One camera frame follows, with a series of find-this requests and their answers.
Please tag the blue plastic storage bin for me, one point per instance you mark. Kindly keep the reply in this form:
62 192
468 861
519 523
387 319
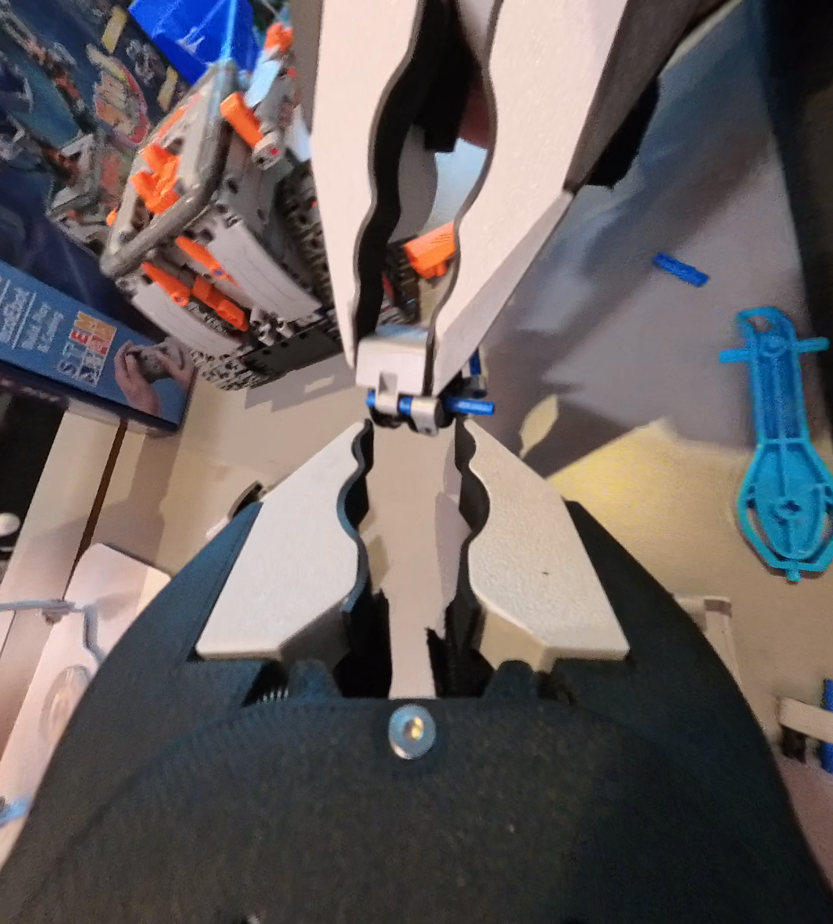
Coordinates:
200 29

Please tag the grey curved panel piece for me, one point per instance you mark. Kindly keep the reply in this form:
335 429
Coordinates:
712 635

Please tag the small black grey brick assembly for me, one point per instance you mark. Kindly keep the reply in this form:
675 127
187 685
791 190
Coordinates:
395 361

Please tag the blue plastic separator tool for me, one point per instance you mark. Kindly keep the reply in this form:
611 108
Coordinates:
789 491

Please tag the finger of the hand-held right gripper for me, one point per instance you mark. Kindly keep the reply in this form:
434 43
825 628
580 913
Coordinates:
352 116
546 116

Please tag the small grey blue pin connector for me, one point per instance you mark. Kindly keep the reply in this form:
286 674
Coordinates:
818 729

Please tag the orange slotted panel piece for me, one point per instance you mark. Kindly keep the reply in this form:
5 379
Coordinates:
428 250

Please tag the white desk stand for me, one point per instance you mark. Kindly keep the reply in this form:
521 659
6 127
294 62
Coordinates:
56 664

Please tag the grey orange tracked toy robot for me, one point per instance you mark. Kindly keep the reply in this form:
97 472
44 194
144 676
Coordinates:
229 246

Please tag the blue plastic pin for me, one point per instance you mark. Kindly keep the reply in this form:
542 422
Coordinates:
679 269

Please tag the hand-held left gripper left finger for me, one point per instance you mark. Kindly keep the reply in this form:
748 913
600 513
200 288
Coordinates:
279 585

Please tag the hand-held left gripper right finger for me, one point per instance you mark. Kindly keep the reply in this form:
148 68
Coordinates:
546 585

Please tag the blue robot kit box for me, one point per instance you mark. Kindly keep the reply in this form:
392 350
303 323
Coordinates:
41 188

